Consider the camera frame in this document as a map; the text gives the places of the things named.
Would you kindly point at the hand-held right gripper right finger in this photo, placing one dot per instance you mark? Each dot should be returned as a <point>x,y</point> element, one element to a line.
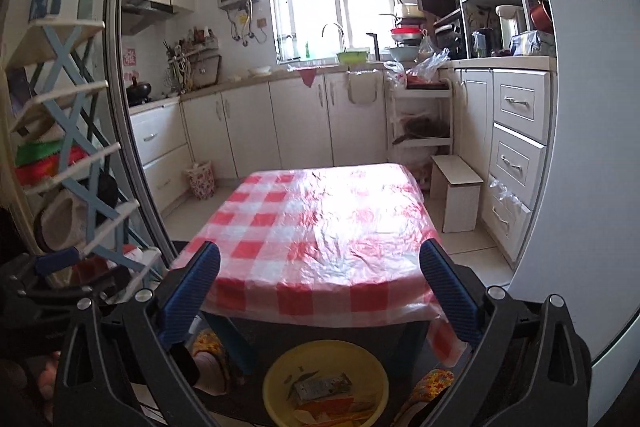
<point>452,294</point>

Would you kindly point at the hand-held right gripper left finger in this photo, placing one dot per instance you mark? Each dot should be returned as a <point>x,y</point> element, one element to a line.
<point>192,292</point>

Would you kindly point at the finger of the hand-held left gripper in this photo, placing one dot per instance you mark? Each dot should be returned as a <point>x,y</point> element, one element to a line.
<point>107,279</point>
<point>57,261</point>

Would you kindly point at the yellow plastic bucket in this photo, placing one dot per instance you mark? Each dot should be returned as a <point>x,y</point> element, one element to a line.
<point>277,382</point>

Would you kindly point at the blue white milk carton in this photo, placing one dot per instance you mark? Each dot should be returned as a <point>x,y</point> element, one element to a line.
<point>320,388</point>

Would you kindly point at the person's left hand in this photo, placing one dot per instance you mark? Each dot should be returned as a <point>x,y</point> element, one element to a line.
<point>47,382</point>

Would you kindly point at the red white shoe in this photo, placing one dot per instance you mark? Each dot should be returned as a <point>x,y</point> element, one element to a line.
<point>127,254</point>

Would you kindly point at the white fuzzy slipper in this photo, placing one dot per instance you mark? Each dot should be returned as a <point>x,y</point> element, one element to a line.
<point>60,222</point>

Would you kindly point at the black shoe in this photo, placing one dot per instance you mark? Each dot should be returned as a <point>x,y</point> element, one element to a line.
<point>107,187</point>

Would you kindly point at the white wooden stool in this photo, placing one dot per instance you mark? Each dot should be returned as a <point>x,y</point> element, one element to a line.
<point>460,202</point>

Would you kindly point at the green red slippers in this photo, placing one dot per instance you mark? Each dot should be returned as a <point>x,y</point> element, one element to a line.
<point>40,159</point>

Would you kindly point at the floral waste bin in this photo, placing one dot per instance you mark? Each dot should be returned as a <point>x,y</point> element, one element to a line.
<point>201,182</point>

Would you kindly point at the red checked plastic tablecloth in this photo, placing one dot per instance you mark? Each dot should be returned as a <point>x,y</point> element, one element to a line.
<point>325,232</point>

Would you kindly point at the dark frying pan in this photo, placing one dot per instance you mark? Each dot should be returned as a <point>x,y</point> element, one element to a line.
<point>422,127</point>

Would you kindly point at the white drawer cabinet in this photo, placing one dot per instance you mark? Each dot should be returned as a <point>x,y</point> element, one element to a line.
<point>520,137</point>

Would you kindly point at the white storage cart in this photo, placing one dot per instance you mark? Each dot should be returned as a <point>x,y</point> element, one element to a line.
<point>446,117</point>

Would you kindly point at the black wok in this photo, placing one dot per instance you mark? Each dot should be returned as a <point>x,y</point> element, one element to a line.
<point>139,92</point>

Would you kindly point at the white blue shoe rack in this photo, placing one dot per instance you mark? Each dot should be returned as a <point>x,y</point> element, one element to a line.
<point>65,67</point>

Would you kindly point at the white base cabinets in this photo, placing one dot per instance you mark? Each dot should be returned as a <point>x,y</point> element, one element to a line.
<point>300,127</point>

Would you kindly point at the white refrigerator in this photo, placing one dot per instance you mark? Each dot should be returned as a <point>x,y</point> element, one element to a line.
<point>590,132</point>

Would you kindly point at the utensil rack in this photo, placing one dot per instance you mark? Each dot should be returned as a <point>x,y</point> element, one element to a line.
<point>200,67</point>

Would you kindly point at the clear plastic bags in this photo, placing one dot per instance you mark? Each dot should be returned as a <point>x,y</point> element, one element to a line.
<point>425,64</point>

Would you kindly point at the white bowl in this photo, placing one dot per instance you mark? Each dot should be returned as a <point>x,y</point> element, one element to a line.
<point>260,70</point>

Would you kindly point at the red hanging cloth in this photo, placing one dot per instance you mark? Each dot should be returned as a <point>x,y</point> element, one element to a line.
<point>308,76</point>

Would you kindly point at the black toaster oven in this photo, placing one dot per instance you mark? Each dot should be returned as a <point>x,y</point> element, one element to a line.
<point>449,41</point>

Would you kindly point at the green basin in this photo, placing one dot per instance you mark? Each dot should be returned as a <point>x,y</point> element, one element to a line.
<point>352,56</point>

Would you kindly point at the stack of bowls and basins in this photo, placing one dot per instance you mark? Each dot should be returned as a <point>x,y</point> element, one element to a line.
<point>407,39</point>

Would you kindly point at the black water tap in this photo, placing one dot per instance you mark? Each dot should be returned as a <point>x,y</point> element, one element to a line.
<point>374,44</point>

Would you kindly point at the silver foil bag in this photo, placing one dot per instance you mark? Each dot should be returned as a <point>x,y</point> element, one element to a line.
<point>530,43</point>

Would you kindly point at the range hood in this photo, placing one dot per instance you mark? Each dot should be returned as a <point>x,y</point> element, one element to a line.
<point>142,9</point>

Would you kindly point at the green bottle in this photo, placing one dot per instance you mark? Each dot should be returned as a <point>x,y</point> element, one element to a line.
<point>307,52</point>

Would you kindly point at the white electric kettle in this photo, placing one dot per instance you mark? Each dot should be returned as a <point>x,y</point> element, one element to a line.
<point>510,27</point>

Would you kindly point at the red pot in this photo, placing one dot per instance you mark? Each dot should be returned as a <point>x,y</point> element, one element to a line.
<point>541,16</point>

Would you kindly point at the chrome kitchen faucet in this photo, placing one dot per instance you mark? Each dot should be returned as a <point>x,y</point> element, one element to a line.
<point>334,27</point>

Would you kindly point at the grey sliding door frame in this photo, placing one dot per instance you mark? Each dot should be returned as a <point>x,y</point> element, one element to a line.
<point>120,82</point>

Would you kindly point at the red patterned wall sticker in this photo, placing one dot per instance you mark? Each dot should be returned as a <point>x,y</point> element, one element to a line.
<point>130,58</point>

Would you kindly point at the white bag holder frame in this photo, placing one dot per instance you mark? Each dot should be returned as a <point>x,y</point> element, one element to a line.
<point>361,87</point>

